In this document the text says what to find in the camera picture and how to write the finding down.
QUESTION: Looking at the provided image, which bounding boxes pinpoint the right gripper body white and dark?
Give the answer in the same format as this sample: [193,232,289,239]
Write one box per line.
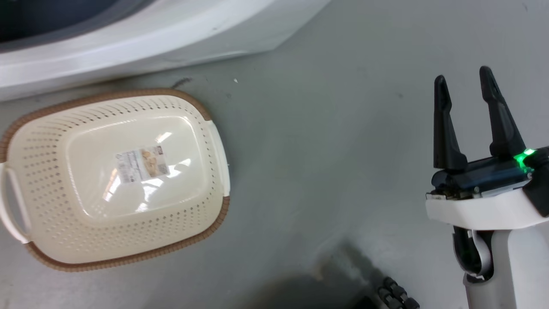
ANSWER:
[425,147,549,231]

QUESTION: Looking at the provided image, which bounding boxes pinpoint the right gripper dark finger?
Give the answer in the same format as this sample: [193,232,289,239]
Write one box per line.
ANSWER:
[433,75,468,173]
[479,66,527,158]

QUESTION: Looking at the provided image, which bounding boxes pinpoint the white washing machine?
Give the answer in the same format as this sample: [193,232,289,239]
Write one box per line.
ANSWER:
[0,0,332,102]

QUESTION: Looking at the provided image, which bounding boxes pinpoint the cream perforated laundry basket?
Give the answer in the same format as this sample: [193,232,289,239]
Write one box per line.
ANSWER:
[0,88,231,272]

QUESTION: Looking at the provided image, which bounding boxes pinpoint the dark round washing machine door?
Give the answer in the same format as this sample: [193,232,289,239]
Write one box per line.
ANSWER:
[0,0,156,54]

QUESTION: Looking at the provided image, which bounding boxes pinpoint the paper label sticker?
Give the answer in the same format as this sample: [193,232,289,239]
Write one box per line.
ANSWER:
[115,146,170,184]

